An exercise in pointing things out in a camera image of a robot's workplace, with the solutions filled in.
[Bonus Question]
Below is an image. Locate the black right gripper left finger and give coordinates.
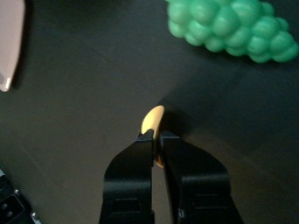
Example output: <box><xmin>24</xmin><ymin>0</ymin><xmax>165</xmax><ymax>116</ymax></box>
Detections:
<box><xmin>98</xmin><ymin>129</ymin><xmax>157</xmax><ymax>224</ymax></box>

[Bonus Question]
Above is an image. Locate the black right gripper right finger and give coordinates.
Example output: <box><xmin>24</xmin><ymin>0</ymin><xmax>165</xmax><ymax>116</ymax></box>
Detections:
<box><xmin>159</xmin><ymin>130</ymin><xmax>246</xmax><ymax>224</ymax></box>

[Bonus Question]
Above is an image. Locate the yellow toy potato chip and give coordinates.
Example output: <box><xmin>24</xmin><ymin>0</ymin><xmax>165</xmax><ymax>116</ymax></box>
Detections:
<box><xmin>140</xmin><ymin>105</ymin><xmax>166</xmax><ymax>169</ymax></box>

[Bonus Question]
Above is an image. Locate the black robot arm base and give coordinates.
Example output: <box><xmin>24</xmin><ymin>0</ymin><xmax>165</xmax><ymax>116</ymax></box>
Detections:
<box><xmin>0</xmin><ymin>168</ymin><xmax>43</xmax><ymax>224</ymax></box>

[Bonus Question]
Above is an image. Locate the green toy grape bunch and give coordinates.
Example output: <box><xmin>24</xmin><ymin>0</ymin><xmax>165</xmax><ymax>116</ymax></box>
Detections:
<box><xmin>165</xmin><ymin>0</ymin><xmax>299</xmax><ymax>64</ymax></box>

